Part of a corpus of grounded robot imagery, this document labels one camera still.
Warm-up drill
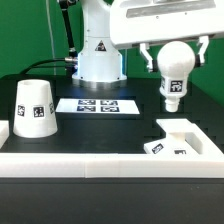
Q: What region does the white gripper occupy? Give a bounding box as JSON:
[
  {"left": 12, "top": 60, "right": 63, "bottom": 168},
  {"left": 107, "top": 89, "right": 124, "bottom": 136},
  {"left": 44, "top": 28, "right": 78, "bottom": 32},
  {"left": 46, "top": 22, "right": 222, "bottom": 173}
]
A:
[{"left": 110, "top": 0, "right": 224, "bottom": 72}]

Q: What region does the white lamp bulb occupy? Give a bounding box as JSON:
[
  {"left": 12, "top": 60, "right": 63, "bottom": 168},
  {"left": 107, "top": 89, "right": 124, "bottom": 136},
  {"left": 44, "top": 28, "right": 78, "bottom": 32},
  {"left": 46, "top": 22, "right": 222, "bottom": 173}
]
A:
[{"left": 157, "top": 41, "right": 195, "bottom": 112}]

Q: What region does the white lamp base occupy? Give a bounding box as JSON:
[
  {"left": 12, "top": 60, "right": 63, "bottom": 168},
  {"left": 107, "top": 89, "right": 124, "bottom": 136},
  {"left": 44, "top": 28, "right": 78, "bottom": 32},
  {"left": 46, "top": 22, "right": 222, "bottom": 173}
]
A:
[{"left": 144, "top": 119, "right": 202, "bottom": 156}]

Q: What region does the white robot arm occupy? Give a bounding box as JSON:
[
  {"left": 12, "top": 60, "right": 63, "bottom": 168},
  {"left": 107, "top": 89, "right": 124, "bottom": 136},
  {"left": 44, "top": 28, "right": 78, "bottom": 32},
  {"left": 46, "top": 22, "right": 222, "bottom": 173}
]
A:
[{"left": 72, "top": 0, "right": 224, "bottom": 88}]

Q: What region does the white lamp shade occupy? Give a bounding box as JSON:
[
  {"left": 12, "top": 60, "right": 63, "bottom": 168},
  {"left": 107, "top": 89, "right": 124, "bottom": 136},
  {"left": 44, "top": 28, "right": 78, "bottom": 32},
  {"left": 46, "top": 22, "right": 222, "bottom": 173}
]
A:
[{"left": 13, "top": 79, "right": 58, "bottom": 138}]

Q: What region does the white marker sheet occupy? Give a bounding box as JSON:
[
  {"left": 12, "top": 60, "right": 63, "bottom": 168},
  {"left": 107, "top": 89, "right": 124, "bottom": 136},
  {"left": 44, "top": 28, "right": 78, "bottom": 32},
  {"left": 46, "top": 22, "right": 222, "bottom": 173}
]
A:
[{"left": 56, "top": 98, "right": 139, "bottom": 115}]

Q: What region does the white U-shaped fence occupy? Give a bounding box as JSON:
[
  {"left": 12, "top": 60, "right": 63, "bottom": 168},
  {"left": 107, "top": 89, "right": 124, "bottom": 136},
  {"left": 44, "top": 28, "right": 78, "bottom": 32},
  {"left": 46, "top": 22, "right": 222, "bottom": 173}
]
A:
[{"left": 0, "top": 124, "right": 224, "bottom": 178}]

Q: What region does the black cable bundle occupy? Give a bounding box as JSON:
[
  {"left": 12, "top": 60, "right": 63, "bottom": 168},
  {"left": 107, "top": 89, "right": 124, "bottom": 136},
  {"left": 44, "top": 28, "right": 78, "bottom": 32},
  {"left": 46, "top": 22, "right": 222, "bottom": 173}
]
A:
[{"left": 19, "top": 0, "right": 79, "bottom": 76}]

